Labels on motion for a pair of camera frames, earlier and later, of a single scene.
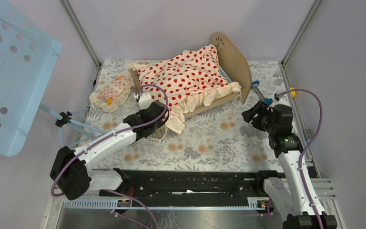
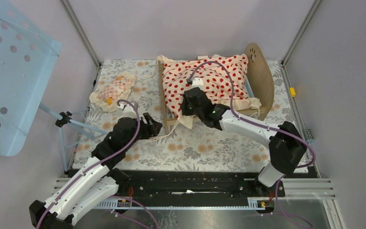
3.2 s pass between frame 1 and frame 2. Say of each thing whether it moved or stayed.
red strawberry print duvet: moved
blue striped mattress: moved
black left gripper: moved
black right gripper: moved
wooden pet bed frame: moved
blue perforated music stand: stayed
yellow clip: stayed
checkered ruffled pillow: stayed
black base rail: stayed
